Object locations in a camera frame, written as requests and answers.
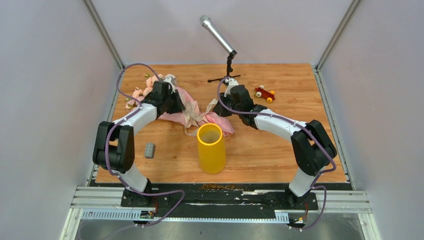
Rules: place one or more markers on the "black tripod microphone stand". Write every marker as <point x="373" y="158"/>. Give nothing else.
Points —
<point x="229" y="68"/>

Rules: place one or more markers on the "yellow cylindrical vase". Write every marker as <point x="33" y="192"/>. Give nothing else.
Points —
<point x="211" y="148"/>

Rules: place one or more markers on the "pink flower bouquet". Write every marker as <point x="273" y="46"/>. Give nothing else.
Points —
<point x="140" y="94"/>

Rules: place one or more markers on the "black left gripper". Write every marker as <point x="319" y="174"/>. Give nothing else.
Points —
<point x="179" y="106"/>

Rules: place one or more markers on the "white printed ribbon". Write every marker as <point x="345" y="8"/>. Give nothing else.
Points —
<point x="194" y="118"/>

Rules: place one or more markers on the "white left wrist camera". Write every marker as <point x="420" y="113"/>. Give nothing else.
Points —
<point x="172" y="79"/>

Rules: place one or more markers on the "grey building brick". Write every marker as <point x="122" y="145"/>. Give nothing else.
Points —
<point x="149" y="150"/>

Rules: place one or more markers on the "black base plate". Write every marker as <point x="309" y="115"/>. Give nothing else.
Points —
<point x="221" y="201"/>

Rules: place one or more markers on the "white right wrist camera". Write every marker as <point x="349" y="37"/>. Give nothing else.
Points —
<point x="230" y="83"/>

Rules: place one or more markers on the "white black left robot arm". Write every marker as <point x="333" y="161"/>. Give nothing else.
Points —
<point x="114" y="147"/>

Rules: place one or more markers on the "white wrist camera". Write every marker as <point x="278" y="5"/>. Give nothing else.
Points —
<point x="230" y="83"/>
<point x="172" y="79"/>

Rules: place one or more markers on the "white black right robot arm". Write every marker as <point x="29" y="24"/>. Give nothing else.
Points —
<point x="312" y="147"/>

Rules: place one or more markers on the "silver microphone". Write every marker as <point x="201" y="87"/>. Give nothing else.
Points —
<point x="207" y="23"/>

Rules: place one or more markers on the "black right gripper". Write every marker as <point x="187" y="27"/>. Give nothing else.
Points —
<point x="221" y="111"/>

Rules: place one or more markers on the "red toy car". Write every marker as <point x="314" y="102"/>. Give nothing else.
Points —
<point x="261" y="92"/>

